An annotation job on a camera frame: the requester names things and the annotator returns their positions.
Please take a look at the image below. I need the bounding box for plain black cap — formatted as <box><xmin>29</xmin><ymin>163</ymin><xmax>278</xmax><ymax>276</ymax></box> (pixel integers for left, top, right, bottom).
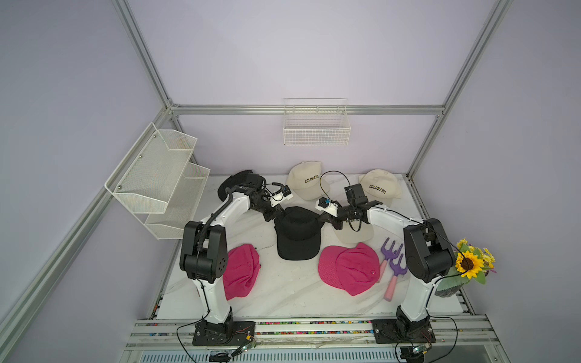
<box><xmin>275</xmin><ymin>207</ymin><xmax>324</xmax><ymax>261</ymax></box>
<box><xmin>217</xmin><ymin>169</ymin><xmax>254</xmax><ymax>201</ymax></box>

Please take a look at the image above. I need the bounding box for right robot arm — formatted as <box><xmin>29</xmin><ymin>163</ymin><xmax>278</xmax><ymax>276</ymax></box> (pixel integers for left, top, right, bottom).
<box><xmin>316</xmin><ymin>184</ymin><xmax>455</xmax><ymax>331</ymax></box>

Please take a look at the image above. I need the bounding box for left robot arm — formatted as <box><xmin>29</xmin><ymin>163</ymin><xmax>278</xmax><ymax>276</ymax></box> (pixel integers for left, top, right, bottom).
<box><xmin>179</xmin><ymin>170</ymin><xmax>292</xmax><ymax>331</ymax></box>

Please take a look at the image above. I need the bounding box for cream Colorado cap front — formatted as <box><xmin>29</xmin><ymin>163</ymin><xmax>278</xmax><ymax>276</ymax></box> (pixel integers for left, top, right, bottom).
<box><xmin>334</xmin><ymin>219</ymin><xmax>375</xmax><ymax>245</ymax></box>

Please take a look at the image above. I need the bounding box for cream colorado cap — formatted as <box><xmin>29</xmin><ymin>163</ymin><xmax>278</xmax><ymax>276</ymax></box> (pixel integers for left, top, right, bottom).
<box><xmin>359</xmin><ymin>169</ymin><xmax>402</xmax><ymax>207</ymax></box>
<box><xmin>334</xmin><ymin>219</ymin><xmax>375</xmax><ymax>245</ymax></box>

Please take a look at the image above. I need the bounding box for cream Colorado cap back right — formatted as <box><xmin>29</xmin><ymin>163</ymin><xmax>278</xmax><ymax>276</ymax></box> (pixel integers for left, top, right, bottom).
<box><xmin>359</xmin><ymin>169</ymin><xmax>402</xmax><ymax>207</ymax></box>

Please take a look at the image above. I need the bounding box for cream cap back middle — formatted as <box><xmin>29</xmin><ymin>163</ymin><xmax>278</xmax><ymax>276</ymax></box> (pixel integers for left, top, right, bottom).
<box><xmin>286</xmin><ymin>161</ymin><xmax>331</xmax><ymax>201</ymax></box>

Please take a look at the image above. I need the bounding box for purple pink garden fork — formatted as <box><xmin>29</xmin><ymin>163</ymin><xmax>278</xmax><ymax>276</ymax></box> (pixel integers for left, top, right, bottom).
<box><xmin>377</xmin><ymin>237</ymin><xmax>403</xmax><ymax>283</ymax></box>

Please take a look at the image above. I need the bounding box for right magenta cap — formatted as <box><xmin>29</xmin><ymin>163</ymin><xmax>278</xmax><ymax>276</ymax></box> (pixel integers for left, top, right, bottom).
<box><xmin>318</xmin><ymin>243</ymin><xmax>381</xmax><ymax>296</ymax></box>

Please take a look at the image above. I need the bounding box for magenta cap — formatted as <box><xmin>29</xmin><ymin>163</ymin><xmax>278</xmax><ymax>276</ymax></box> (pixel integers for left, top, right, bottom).
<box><xmin>318</xmin><ymin>243</ymin><xmax>381</xmax><ymax>296</ymax></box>
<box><xmin>223</xmin><ymin>244</ymin><xmax>261</xmax><ymax>300</ymax></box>

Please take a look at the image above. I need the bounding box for left magenta cap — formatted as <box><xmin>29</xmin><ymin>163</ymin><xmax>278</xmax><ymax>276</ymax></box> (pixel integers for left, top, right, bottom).
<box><xmin>223</xmin><ymin>244</ymin><xmax>261</xmax><ymax>300</ymax></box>

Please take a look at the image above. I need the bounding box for white two-tier mesh shelf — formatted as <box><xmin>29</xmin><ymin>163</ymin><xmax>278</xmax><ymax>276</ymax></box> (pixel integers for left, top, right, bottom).
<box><xmin>104</xmin><ymin>124</ymin><xmax>210</xmax><ymax>240</ymax></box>

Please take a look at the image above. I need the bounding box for sunflower bouquet in pot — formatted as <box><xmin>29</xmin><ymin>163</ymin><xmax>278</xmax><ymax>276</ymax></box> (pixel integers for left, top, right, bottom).
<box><xmin>435</xmin><ymin>239</ymin><xmax>496</xmax><ymax>298</ymax></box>

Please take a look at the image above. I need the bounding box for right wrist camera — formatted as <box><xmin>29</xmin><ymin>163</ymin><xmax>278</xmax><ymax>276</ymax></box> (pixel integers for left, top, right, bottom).
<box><xmin>316</xmin><ymin>197</ymin><xmax>340</xmax><ymax>217</ymax></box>

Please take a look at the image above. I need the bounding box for white wire wall basket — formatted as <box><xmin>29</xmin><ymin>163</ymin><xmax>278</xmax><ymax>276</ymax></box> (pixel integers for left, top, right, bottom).
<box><xmin>283</xmin><ymin>98</ymin><xmax>351</xmax><ymax>146</ymax></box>

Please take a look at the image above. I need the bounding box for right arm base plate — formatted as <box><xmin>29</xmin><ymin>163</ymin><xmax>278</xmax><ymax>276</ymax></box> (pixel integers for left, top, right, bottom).
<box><xmin>372</xmin><ymin>319</ymin><xmax>436</xmax><ymax>344</ymax></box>

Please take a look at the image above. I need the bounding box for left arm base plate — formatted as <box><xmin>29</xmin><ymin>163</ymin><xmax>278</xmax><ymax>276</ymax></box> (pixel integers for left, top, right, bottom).
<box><xmin>192</xmin><ymin>320</ymin><xmax>256</xmax><ymax>346</ymax></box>

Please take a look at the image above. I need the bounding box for aluminium front rail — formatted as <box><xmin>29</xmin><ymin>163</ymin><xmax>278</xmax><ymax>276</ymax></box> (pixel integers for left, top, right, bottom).
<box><xmin>120</xmin><ymin>315</ymin><xmax>510</xmax><ymax>362</ymax></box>

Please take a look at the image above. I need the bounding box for aluminium cage frame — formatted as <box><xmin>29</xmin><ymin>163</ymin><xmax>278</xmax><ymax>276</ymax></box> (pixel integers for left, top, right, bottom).
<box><xmin>0</xmin><ymin>0</ymin><xmax>516</xmax><ymax>350</ymax></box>

